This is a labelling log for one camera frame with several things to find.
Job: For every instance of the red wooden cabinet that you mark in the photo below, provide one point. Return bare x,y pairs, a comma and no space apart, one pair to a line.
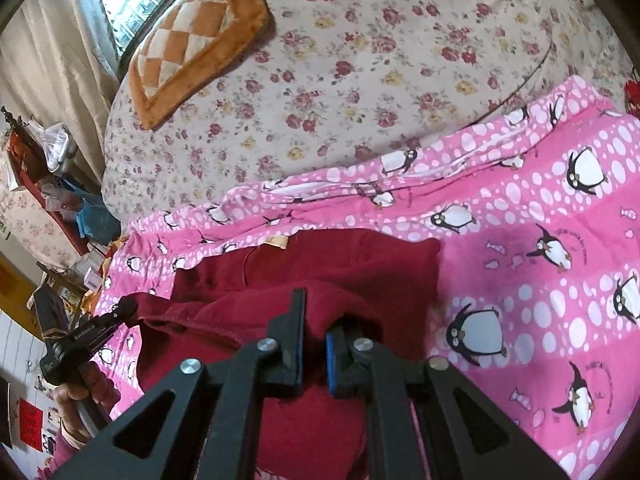
30,175

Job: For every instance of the person's left forearm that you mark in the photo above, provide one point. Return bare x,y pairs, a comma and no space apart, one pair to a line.
65,455

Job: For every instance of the dark red fleece garment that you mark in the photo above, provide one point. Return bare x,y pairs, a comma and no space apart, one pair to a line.
350,280

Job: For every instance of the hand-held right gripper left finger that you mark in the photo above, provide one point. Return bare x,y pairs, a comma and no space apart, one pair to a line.
300,365

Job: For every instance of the beige curtain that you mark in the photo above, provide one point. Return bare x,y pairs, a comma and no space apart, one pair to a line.
50,60

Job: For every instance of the red cloth item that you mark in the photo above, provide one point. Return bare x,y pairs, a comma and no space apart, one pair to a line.
632,95

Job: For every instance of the red wall paper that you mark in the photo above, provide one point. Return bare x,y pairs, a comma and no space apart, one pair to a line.
30,420

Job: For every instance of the person's left hand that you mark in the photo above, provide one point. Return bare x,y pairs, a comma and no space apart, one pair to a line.
102,387

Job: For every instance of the blue plastic bag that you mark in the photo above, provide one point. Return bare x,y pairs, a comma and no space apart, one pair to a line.
97,222

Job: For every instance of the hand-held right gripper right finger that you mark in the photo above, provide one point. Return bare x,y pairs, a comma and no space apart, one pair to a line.
334,365

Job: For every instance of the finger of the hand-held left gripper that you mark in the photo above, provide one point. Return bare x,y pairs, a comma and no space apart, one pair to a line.
112,317

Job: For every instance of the pink penguin print blanket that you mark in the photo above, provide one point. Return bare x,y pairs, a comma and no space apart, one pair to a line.
500,260

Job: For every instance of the orange checked cushion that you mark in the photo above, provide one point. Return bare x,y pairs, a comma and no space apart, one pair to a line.
200,25

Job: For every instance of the yellow cloth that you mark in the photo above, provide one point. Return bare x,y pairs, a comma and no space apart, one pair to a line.
115,251

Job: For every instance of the clear plastic bag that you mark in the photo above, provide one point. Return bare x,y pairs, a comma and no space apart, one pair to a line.
60,145

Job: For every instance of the floral bed quilt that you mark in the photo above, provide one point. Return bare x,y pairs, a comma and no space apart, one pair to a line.
400,60

